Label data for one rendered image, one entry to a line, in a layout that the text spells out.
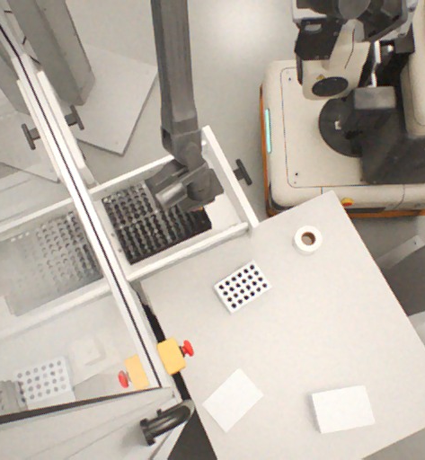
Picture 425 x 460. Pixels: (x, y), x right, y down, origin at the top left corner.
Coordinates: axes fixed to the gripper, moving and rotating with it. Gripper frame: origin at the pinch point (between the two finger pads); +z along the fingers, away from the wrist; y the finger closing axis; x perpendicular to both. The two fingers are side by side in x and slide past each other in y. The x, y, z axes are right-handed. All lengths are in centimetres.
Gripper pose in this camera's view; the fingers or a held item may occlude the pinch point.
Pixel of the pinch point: (199, 203)
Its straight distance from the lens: 120.7
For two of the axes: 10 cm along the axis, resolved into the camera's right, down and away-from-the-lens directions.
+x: -4.1, -8.7, 2.7
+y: 9.1, -4.1, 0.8
